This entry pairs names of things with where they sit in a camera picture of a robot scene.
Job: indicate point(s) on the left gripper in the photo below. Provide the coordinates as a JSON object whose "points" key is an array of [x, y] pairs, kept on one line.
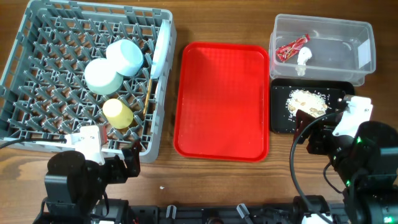
{"points": [[120, 173]]}

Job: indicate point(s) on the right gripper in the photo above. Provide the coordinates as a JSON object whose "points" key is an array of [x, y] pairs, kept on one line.
{"points": [[321, 134]]}

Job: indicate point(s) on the rice and nut leftovers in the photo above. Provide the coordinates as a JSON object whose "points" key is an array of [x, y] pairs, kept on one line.
{"points": [[313, 104]]}

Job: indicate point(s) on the yellow plastic cup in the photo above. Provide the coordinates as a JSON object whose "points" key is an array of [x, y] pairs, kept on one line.
{"points": [[117, 113]]}

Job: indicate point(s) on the white napkin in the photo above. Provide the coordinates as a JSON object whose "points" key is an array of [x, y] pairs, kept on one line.
{"points": [[304, 55]]}

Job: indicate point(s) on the red snack wrapper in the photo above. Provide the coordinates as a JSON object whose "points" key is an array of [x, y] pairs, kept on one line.
{"points": [[285, 52]]}

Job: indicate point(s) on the wooden chopstick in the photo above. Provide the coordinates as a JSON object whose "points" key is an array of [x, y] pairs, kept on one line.
{"points": [[149, 87]]}

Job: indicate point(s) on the light green bowl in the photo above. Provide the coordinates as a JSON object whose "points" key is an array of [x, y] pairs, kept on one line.
{"points": [[101, 77]]}

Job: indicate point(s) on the light blue bowl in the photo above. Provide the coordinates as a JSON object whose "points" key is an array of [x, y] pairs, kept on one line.
{"points": [[126, 57]]}

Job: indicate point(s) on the light blue round plate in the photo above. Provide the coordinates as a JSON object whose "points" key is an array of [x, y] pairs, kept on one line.
{"points": [[161, 49]]}

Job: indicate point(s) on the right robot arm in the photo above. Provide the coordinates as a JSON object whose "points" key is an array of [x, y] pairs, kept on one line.
{"points": [[366, 163]]}

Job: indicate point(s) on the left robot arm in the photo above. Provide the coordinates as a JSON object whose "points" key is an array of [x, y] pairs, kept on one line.
{"points": [[76, 188]]}

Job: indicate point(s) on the grey plastic dishwasher rack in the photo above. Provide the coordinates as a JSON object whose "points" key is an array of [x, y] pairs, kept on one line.
{"points": [[44, 95]]}

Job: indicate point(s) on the black plastic tray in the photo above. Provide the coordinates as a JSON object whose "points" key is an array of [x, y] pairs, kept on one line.
{"points": [[334, 92]]}

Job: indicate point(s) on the clear plastic bin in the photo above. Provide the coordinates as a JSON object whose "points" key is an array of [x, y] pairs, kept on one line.
{"points": [[342, 50]]}

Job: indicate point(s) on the red plastic serving tray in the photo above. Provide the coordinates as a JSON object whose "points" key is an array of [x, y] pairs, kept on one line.
{"points": [[222, 109]]}

